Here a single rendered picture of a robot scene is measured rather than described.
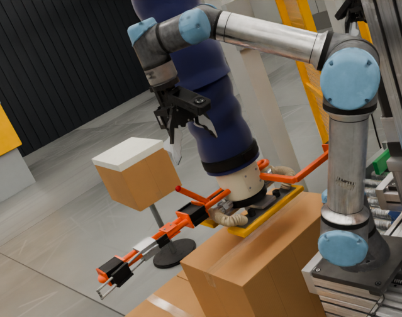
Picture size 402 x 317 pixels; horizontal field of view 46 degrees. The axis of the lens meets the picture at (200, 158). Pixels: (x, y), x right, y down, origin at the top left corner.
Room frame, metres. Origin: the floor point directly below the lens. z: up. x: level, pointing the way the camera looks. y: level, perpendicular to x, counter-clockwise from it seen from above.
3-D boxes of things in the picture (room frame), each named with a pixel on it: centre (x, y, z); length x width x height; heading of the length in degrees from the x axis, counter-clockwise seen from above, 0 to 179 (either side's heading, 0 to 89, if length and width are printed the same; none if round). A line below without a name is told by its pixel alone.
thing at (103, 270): (1.42, 0.41, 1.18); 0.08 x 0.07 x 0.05; 120
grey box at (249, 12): (3.09, -0.59, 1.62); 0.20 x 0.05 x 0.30; 121
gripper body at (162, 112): (1.19, 0.01, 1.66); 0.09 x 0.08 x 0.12; 36
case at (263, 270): (1.73, -0.11, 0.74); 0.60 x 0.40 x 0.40; 121
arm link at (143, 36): (1.19, 0.00, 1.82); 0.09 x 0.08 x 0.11; 62
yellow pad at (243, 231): (1.64, -0.16, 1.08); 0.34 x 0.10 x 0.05; 120
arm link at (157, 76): (1.19, 0.01, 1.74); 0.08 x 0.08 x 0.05
